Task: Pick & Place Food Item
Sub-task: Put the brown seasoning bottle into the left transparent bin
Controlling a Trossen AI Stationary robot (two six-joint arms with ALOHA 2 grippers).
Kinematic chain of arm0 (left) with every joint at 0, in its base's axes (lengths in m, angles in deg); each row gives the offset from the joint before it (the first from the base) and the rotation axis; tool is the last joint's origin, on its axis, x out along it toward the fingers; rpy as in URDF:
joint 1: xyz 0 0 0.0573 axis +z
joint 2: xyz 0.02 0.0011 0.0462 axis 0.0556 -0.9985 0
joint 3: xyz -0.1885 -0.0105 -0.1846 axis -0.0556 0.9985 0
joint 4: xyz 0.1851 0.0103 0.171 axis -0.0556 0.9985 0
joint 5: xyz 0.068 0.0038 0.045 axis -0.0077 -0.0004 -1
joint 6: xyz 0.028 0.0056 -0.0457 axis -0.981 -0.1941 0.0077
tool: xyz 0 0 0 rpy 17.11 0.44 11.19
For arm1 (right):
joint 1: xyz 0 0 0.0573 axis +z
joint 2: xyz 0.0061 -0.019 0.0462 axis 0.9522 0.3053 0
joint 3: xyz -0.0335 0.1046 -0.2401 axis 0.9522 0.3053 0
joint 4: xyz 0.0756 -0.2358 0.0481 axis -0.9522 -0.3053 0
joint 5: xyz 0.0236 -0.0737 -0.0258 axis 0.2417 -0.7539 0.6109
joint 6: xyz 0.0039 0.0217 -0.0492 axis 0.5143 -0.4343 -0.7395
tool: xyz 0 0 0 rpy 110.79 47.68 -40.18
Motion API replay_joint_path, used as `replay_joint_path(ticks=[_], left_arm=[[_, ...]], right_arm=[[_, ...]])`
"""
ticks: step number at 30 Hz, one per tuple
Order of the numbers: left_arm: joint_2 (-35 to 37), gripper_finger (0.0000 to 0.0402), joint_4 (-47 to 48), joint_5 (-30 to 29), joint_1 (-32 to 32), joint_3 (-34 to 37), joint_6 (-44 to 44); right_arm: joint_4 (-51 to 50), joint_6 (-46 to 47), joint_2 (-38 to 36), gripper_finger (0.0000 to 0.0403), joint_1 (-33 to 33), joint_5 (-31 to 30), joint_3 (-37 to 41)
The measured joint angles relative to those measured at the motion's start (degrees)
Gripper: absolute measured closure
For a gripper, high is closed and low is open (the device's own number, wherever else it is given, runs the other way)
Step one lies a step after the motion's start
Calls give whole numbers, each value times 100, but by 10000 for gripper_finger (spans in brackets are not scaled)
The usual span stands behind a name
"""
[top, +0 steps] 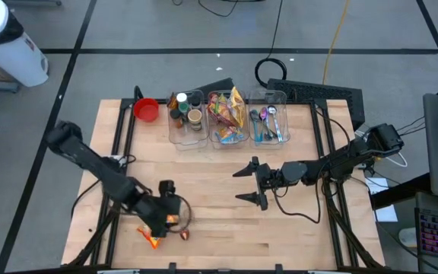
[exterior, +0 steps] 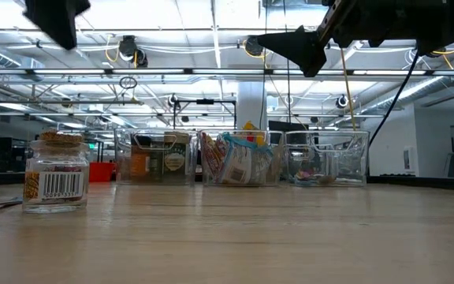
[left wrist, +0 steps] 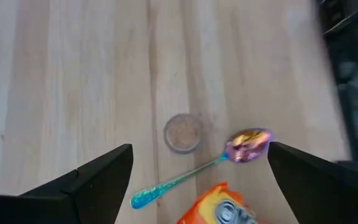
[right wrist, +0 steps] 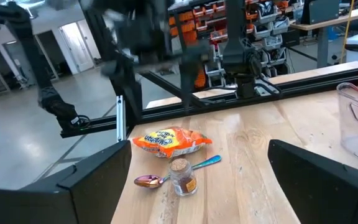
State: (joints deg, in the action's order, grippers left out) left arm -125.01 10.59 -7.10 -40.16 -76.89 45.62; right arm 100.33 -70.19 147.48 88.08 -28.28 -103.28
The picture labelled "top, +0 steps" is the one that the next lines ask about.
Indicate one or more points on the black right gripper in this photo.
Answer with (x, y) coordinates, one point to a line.
(266, 179)

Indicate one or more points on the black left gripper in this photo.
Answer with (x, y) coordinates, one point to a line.
(156, 217)

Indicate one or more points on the orange Maruchan ramen pack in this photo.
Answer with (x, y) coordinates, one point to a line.
(150, 239)

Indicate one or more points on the teal plastic spoon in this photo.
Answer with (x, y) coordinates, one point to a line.
(256, 133)

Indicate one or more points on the black spoon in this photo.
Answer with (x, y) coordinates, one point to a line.
(254, 115)

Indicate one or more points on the purple spoon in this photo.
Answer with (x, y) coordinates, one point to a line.
(263, 112)

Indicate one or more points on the silver spoon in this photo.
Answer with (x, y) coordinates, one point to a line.
(272, 110)

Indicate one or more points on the yellow Maruchan ramen pack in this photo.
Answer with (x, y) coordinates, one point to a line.
(237, 106)

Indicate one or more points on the green red noodle pack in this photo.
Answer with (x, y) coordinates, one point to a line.
(217, 108)

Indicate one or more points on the tan lid furikake jar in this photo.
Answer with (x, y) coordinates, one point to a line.
(195, 116)

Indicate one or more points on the black lid purple label jar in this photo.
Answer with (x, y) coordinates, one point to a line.
(195, 100)

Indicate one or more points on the green lid herb jar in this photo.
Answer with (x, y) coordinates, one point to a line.
(183, 107)

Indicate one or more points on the black lid chili powder jar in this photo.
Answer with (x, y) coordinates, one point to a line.
(175, 114)

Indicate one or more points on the white lid seasoning jar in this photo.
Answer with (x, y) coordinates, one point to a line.
(181, 97)

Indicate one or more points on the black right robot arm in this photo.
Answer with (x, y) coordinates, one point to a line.
(340, 160)

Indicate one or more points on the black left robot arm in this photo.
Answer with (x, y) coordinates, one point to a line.
(89, 163)

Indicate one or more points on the clear plastic bin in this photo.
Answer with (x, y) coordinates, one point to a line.
(227, 146)
(276, 145)
(188, 139)

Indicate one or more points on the black flat panel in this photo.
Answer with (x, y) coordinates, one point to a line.
(219, 85)

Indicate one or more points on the red bowl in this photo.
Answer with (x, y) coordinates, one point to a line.
(146, 110)

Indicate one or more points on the black perforated case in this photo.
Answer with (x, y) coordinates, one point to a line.
(318, 93)

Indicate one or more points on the white paper sheet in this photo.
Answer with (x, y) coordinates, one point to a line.
(388, 214)

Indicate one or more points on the white computer mouse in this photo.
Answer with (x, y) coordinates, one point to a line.
(408, 236)

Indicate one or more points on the white trash can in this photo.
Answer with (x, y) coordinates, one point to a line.
(10, 57)

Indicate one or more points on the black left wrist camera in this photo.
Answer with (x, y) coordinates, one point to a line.
(167, 188)

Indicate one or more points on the black table frame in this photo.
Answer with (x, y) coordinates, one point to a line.
(127, 102)

